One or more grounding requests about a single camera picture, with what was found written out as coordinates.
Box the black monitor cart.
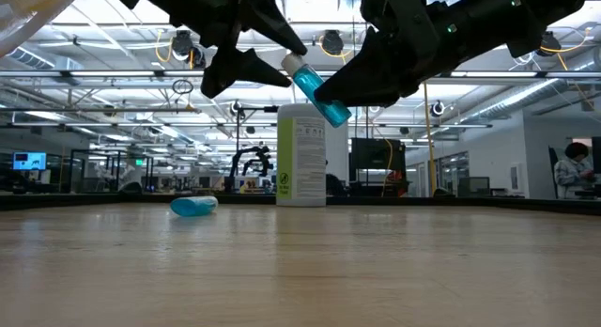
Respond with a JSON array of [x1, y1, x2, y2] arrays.
[[348, 137, 408, 199]]

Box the black aluminium table frame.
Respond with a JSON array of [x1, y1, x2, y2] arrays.
[[0, 191, 601, 214]]

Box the small blue mouthwash bottle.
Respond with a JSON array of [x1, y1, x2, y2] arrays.
[[169, 195, 220, 219], [280, 52, 353, 129]]

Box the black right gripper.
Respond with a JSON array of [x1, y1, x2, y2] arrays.
[[313, 0, 517, 107]]

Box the grey desk monitor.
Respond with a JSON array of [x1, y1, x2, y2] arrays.
[[457, 176, 492, 199]]

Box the blue screen monitor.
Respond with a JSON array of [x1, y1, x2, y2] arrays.
[[12, 151, 48, 172]]

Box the long ceiling light bar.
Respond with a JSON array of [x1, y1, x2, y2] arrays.
[[0, 70, 601, 80]]

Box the orange white toothbrush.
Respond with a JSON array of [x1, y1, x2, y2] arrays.
[[0, 0, 85, 59]]

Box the white green wipes canister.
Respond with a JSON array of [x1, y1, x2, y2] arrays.
[[275, 103, 328, 209]]

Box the black distant robot arms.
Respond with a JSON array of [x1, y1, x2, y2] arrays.
[[228, 145, 275, 193]]

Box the person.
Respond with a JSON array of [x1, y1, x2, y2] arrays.
[[553, 142, 596, 200]]

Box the black coiled ceiling cable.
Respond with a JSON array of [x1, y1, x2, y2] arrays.
[[171, 79, 195, 97]]

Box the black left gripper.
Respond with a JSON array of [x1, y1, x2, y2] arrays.
[[112, 0, 309, 101]]

